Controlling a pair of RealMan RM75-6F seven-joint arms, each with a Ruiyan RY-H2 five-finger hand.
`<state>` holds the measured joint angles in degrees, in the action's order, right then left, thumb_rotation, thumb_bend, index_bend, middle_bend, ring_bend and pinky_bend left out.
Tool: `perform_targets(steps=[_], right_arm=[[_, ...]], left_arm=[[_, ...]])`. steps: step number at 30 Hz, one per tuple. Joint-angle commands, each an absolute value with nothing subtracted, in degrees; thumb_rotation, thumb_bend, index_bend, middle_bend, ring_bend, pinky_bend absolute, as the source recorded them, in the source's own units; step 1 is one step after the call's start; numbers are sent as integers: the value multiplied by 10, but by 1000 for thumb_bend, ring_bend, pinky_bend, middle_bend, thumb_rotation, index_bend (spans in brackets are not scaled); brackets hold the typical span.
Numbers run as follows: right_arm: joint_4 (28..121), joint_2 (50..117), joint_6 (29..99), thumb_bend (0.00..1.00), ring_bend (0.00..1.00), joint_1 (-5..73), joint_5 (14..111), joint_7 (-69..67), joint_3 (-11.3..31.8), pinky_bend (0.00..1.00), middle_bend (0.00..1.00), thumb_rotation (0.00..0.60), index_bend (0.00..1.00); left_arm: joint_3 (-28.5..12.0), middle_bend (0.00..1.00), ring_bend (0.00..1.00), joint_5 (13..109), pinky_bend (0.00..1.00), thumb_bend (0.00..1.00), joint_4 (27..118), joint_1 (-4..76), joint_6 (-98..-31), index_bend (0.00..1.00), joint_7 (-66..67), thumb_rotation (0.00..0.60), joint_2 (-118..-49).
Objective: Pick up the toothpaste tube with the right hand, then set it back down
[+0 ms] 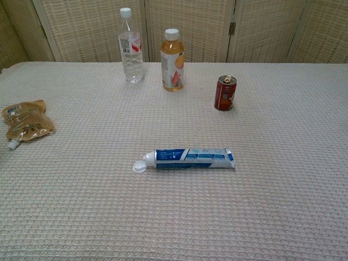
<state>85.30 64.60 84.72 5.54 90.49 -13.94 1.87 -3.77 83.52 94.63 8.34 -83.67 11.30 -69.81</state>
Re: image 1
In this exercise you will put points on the brown spout pouch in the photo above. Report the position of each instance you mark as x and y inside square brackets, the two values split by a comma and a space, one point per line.
[25, 122]

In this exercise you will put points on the clear water bottle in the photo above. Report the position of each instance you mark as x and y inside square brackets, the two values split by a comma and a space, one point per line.
[131, 54]

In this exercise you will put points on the yellow juice bottle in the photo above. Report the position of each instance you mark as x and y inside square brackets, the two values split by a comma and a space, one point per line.
[172, 62]

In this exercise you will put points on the textured beige tablecloth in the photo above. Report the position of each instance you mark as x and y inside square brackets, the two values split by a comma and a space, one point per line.
[174, 195]

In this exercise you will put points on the blue white toothpaste tube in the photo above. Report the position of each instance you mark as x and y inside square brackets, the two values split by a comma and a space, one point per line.
[187, 159]

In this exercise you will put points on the woven folding screen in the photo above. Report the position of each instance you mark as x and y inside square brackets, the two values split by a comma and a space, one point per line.
[190, 27]

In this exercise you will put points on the red drink can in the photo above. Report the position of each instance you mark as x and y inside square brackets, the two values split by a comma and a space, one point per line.
[225, 95]

